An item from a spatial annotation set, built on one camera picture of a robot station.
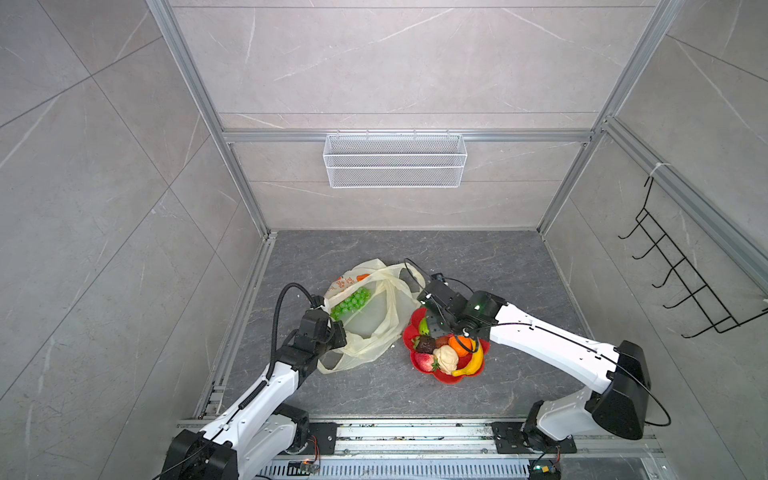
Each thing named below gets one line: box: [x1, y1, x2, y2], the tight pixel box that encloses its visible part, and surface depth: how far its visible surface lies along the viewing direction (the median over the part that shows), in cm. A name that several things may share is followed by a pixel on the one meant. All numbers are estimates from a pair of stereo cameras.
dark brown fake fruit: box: [416, 335, 436, 354], surface depth 86 cm
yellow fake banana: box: [452, 338, 484, 377], surface depth 81 cm
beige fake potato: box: [433, 344, 459, 375], surface depth 83 cm
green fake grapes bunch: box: [330, 287, 371, 321], surface depth 95 cm
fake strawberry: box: [414, 352, 440, 372], surface depth 81 cm
